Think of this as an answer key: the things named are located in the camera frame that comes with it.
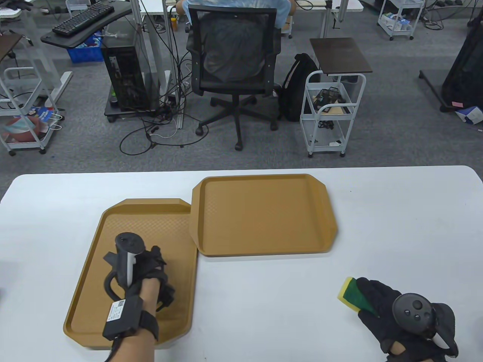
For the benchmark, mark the person's right hand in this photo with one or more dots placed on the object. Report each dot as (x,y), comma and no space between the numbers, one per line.
(381,305)

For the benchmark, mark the person's left hand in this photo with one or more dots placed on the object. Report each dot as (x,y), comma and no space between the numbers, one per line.
(151,264)

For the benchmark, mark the yellow green sponge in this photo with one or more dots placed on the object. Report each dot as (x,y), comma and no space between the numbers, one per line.
(351,292)

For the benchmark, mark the brown plastic food tray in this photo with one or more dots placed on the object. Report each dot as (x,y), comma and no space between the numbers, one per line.
(264,215)
(94,264)

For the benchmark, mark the person's left forearm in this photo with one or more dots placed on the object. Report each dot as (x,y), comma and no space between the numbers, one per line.
(136,347)

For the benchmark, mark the black white left hand controller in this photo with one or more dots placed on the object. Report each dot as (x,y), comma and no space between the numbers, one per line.
(129,243)

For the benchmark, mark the black white hand controller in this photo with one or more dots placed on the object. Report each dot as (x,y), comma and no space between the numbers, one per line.
(413,311)
(129,243)

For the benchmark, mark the black white right hand controller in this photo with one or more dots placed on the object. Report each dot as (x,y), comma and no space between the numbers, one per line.
(413,311)

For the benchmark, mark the black rolling computer platform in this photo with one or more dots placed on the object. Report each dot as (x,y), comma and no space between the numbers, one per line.
(124,112)

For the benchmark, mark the blue paper bag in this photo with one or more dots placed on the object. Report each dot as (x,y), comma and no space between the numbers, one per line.
(45,113)

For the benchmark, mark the reddish brown bag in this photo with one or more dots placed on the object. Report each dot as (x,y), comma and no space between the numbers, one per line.
(22,130)

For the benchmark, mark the black computer tower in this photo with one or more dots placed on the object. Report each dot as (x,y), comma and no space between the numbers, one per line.
(124,75)

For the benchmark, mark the white desk leg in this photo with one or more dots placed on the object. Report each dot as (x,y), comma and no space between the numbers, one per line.
(60,85)

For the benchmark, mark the white blue cardboard box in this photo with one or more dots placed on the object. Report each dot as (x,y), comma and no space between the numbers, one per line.
(471,115)

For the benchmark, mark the blue plastic crate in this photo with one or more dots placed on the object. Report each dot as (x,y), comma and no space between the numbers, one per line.
(85,54)

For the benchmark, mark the black backpack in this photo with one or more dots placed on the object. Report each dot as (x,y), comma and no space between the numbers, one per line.
(294,94)

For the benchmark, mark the white cart with bags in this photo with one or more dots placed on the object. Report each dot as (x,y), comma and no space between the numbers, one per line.
(22,71)

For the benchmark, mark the black mesh office chair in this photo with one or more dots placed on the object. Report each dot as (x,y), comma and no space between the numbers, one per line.
(234,45)

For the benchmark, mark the orange bottle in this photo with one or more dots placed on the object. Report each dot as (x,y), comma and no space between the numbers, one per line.
(173,23)

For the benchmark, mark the black curved desk board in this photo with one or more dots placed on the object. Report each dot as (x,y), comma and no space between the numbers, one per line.
(56,39)

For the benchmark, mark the black covered stand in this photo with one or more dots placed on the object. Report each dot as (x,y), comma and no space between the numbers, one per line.
(468,68)

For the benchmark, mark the dark brown side table top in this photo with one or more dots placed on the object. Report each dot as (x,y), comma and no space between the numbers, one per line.
(339,54)

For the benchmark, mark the black keyboard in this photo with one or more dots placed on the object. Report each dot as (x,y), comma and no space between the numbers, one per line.
(81,19)

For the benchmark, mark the white cart with boxes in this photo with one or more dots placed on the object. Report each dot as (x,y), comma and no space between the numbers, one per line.
(400,34)

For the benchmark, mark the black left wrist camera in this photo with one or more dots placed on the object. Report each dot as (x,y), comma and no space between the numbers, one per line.
(120,316)

